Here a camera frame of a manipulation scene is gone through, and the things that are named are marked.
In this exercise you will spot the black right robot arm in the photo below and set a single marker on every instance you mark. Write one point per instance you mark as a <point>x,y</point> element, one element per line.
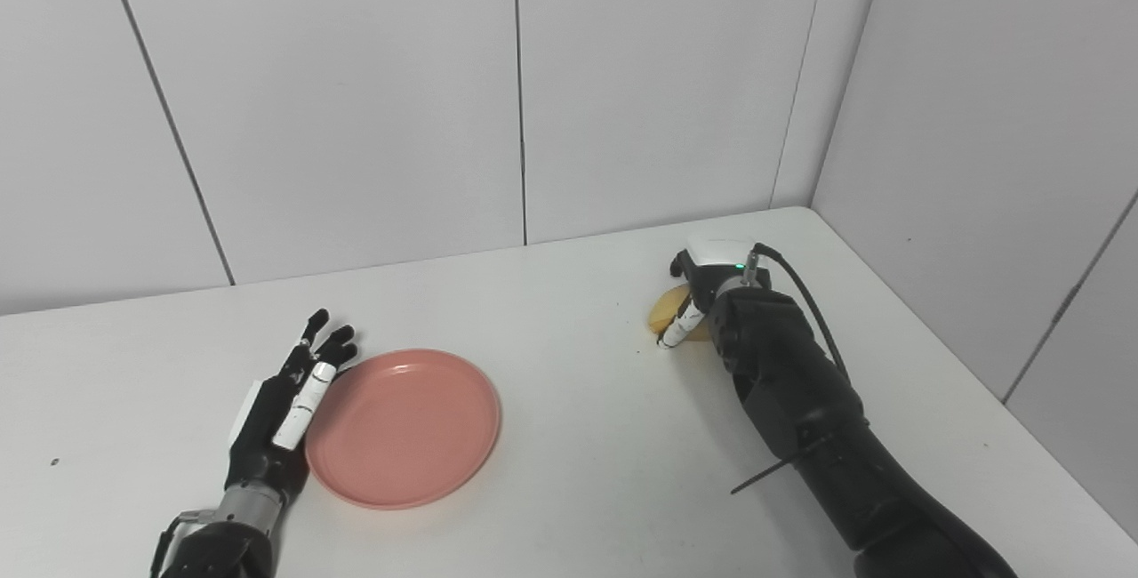
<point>827,418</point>

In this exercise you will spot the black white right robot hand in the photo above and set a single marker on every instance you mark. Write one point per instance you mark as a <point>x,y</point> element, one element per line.
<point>716,262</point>

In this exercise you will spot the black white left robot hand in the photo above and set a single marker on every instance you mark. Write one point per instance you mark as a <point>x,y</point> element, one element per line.
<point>262,436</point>

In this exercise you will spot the pink round plate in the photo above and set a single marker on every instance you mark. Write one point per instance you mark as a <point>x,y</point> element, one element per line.
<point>404,427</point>

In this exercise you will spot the golden bread roll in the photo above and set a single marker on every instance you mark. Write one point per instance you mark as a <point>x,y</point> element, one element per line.
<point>667,309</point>

